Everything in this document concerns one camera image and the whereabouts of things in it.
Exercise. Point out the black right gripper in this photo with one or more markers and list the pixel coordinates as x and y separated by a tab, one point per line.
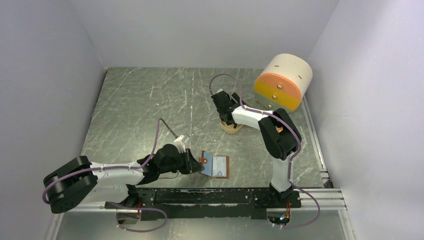
235	96

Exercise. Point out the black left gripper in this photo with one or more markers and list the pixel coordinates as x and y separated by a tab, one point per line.
191	165

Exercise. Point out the beige plastic tray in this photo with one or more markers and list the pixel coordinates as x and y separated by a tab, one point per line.
230	128

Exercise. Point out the brown leather card holder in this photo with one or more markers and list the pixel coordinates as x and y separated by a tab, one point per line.
215	166

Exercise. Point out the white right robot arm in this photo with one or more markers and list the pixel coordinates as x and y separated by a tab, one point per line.
280	136

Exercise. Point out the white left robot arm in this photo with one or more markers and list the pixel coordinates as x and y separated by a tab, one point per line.
81	181

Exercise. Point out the round pastel drawer box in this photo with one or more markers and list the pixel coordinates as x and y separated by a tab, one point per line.
283	82

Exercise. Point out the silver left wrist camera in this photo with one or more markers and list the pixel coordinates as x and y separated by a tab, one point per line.
181	142

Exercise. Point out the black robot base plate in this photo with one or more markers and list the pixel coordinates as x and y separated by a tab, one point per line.
151	214

